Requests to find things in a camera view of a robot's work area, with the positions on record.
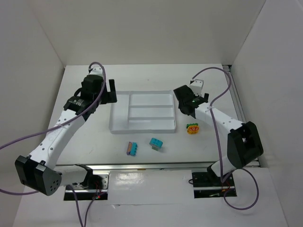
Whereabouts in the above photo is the yellow orange printed lego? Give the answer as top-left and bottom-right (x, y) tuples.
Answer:
(187, 125), (199, 135)

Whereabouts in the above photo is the teal square lego block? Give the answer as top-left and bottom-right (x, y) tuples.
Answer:
(149, 138), (163, 151)

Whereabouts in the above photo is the teal lego brick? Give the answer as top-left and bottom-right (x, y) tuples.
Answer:
(129, 142), (138, 156)

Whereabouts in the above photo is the green lego plate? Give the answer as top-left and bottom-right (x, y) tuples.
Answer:
(186, 123), (198, 128)

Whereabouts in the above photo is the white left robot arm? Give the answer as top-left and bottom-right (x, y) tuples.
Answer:
(15, 62), (117, 196)

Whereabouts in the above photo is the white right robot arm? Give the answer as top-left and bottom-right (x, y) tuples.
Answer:
(174, 85), (264, 180)

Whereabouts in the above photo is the clear plastic divided tray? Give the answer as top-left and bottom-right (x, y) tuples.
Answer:
(109, 90), (176, 134)

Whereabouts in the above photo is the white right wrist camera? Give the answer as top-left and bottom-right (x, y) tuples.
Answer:
(189, 79), (204, 96)

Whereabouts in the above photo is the aluminium side rail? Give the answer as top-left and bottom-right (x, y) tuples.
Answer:
(222, 64), (261, 166)

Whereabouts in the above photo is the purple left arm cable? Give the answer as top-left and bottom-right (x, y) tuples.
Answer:
(0, 61), (107, 227)

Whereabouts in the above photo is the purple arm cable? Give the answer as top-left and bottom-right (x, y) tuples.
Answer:
(192, 67), (259, 210)
(0, 61), (107, 227)

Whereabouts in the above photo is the aluminium front rail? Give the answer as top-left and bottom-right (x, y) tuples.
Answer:
(56, 161), (261, 173)

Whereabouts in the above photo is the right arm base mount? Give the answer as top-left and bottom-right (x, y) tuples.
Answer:
(188, 172), (237, 199)

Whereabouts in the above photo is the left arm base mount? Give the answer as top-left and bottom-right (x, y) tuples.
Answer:
(62, 170), (110, 201)

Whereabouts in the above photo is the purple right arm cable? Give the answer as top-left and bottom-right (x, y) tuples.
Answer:
(192, 67), (259, 210)

